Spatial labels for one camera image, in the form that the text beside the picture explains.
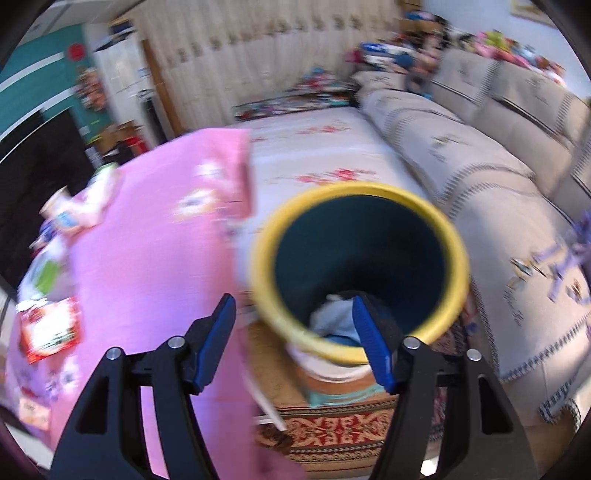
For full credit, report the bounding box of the large black television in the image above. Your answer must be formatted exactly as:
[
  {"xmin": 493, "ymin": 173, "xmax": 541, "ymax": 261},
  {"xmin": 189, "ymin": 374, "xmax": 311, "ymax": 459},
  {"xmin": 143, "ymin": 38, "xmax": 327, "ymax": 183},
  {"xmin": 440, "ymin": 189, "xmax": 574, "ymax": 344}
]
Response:
[{"xmin": 0, "ymin": 110, "xmax": 94, "ymax": 288}]

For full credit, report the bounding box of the white yogurt tub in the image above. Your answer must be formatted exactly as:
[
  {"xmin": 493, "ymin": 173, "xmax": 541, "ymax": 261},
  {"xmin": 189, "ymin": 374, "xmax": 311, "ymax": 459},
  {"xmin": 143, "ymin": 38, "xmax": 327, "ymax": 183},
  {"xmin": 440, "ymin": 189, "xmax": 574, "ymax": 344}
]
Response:
[{"xmin": 39, "ymin": 187, "xmax": 86, "ymax": 235}]

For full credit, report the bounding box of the white bottle green base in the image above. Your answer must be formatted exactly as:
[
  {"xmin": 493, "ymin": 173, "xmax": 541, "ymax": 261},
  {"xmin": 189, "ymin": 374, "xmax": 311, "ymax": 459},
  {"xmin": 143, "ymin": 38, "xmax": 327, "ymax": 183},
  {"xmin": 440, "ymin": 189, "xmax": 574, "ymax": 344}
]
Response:
[{"xmin": 72, "ymin": 162, "xmax": 121, "ymax": 228}]

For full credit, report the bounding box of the beige sofa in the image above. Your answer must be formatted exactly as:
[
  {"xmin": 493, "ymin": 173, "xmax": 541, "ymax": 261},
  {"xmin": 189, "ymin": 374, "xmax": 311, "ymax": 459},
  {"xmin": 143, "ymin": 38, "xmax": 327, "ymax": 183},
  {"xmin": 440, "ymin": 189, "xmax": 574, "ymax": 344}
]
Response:
[{"xmin": 353, "ymin": 49, "xmax": 590, "ymax": 426}]

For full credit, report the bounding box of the pile of plush toys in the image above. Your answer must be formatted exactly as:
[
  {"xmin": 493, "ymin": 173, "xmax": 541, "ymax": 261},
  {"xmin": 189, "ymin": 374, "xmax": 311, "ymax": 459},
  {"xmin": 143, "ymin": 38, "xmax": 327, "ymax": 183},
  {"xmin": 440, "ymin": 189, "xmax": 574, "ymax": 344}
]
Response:
[{"xmin": 346, "ymin": 10, "xmax": 566, "ymax": 94}]

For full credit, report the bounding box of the pink floral tablecloth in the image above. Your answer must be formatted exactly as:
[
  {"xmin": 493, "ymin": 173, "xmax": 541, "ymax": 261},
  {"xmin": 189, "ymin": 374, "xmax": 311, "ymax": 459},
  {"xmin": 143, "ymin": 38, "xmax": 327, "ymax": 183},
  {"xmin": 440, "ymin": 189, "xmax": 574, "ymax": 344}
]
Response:
[{"xmin": 11, "ymin": 128, "xmax": 304, "ymax": 479}]

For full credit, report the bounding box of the artificial flower wall decoration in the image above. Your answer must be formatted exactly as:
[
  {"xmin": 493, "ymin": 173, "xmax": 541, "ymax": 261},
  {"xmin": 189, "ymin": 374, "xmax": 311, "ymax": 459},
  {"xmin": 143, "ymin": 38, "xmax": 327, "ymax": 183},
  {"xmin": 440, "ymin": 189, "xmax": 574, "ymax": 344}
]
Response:
[{"xmin": 74, "ymin": 67, "xmax": 107, "ymax": 112}]

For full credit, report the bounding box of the yellow rim trash bin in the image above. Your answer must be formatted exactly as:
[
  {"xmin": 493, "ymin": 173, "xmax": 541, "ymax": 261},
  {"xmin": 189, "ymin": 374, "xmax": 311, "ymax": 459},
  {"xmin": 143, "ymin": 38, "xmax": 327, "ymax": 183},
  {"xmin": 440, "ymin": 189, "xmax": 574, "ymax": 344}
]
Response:
[{"xmin": 249, "ymin": 182, "xmax": 469, "ymax": 406}]

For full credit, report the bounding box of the white floral bed cover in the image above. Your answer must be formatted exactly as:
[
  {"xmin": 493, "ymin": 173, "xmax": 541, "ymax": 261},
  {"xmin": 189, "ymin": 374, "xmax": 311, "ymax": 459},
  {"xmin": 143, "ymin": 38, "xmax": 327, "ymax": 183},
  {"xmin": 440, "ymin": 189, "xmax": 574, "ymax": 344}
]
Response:
[{"xmin": 230, "ymin": 105, "xmax": 431, "ymax": 278}]

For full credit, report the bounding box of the purple bag with ribbons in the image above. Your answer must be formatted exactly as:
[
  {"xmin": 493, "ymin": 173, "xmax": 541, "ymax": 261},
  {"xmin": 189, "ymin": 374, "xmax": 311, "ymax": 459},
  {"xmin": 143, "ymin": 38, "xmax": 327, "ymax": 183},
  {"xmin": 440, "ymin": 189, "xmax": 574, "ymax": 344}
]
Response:
[{"xmin": 508, "ymin": 210, "xmax": 590, "ymax": 302}]

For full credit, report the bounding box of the beige patterned curtain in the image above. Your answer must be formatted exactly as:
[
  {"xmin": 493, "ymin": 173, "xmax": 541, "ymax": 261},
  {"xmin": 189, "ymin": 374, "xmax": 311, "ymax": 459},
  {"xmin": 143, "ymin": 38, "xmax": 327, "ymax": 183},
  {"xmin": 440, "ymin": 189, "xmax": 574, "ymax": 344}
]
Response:
[{"xmin": 125, "ymin": 1, "xmax": 402, "ymax": 131}]

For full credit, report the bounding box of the red patterned rug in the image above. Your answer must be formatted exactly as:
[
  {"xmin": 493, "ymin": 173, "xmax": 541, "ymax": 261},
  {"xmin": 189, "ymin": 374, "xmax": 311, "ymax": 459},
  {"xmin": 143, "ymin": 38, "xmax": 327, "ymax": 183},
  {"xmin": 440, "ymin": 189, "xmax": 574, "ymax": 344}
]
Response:
[{"xmin": 247, "ymin": 322, "xmax": 398, "ymax": 478}]

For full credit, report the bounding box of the red snack wrapper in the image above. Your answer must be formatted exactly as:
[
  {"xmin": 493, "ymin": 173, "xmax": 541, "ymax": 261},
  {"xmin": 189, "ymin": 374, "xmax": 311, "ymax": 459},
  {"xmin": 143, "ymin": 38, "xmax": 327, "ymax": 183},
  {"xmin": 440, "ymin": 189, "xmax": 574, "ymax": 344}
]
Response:
[{"xmin": 16, "ymin": 297, "xmax": 82, "ymax": 365}]

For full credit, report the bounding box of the low shelf with clutter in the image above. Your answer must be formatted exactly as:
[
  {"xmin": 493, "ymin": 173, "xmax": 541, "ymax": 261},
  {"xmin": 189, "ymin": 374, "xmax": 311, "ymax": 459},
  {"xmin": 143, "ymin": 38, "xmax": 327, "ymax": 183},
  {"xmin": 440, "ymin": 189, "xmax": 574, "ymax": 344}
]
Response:
[{"xmin": 232, "ymin": 67, "xmax": 358, "ymax": 122}]

